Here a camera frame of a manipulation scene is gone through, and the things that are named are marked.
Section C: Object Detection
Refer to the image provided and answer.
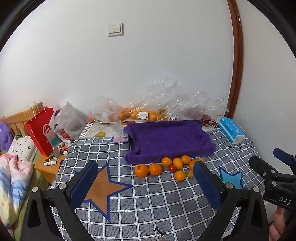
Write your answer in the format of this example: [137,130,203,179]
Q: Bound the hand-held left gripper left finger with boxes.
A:
[22,160,100,241]

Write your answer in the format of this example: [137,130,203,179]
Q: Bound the cluster of small bottles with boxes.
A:
[52,141,70,160]

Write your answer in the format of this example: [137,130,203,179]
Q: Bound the grey translucent plastic bag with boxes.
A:
[55,101,89,139]

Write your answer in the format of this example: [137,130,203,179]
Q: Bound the labelled clear bag of oranges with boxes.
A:
[118,107,162,122]

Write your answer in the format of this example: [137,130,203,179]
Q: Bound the crumpled clear plastic wrap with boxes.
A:
[143,75,229,116]

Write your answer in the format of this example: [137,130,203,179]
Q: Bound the white patterned pillow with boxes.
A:
[8,136,37,161]

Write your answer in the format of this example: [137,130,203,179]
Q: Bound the white light switch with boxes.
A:
[107,22,124,37]

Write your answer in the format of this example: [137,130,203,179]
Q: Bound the clear bag of red berries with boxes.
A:
[185,106,219,123]

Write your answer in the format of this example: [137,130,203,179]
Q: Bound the white bag with red print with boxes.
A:
[50,109,73,147]

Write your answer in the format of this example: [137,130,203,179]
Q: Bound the wooden headboard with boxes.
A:
[0,109,31,137]

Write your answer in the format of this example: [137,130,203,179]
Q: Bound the white printed sheet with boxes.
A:
[79,122,130,140]

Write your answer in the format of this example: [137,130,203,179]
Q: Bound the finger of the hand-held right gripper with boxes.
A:
[249,155,296,186]
[273,148,296,167]

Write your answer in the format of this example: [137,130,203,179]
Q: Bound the clear bag with oranges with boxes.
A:
[89,97,121,124]

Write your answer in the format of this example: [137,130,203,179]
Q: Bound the pink striped quilt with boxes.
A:
[0,154,34,229]

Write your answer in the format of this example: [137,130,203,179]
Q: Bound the red paper bag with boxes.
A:
[24,100,56,157]

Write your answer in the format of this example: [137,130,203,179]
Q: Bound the brown wooden door frame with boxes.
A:
[224,0,244,119]

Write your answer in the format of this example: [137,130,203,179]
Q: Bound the clear bag of brown berries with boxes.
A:
[162,108,184,121]

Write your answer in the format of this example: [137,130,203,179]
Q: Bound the wooden nightstand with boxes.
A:
[35,152,66,184]

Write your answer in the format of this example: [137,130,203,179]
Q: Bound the grey checked blanket with stars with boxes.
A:
[50,126,266,241]

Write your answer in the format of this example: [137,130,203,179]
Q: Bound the purple towel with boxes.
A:
[122,120,216,165]

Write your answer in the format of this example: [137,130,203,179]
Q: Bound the oval orange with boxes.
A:
[172,157,184,169]

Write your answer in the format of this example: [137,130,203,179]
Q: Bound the blue tissue pack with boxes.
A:
[218,116,246,144]

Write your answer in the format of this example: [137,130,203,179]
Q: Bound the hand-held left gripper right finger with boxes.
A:
[193,160,270,241]

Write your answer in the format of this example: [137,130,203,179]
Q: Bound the person's right hand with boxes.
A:
[269,206,292,241]

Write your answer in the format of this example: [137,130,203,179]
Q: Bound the purple plush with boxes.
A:
[0,122,14,151]

